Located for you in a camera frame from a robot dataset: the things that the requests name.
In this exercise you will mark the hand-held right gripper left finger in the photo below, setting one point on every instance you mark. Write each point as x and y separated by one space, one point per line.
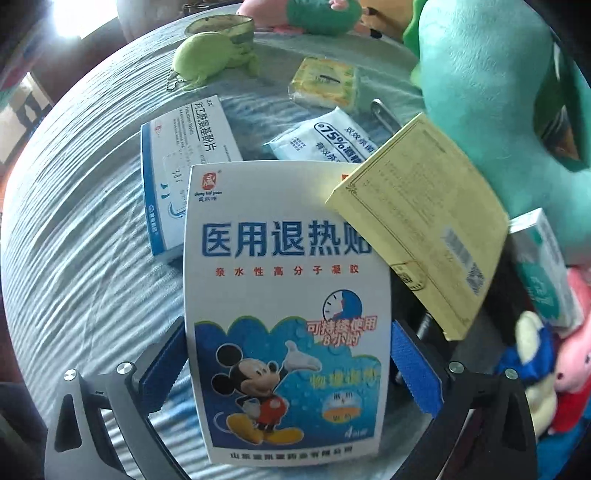
161 364

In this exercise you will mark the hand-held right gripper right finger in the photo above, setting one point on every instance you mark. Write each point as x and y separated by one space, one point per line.
415 369

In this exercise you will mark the white blue cartoon medicine box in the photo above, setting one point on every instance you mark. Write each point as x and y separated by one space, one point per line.
281 295

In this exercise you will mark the white blue plush toy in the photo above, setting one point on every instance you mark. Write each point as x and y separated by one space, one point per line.
531 364

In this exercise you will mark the yellow medicine box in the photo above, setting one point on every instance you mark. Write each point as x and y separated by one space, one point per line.
415 221

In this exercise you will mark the pink pig plush toy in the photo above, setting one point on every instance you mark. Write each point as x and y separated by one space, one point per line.
572 360

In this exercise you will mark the white green medicine box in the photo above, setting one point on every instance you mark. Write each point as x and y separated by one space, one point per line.
540 267

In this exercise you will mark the white blue tablet box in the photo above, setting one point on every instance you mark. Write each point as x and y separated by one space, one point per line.
184 161

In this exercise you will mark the white alcohol wipes packet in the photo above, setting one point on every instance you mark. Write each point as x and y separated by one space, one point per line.
323 138

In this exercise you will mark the silver metal clip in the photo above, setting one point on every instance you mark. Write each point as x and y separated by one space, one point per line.
385 117

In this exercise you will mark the large teal plush toy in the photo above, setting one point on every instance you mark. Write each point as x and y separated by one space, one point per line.
489 106

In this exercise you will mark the yellow green tissue packet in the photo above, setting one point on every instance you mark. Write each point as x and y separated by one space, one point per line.
325 83

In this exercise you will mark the pink green plush toy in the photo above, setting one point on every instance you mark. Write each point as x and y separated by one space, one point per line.
304 14

